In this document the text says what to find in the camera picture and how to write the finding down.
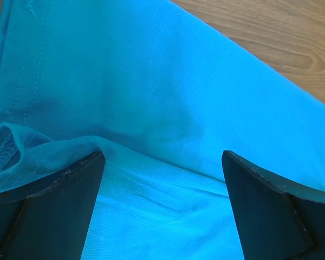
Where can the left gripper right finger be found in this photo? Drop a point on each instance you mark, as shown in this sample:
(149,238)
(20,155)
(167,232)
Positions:
(276,218)

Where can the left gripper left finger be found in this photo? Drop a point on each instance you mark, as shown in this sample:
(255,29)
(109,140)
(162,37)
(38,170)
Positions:
(49,218)

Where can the teal t shirt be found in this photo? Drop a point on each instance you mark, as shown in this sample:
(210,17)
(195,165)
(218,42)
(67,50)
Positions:
(162,95)

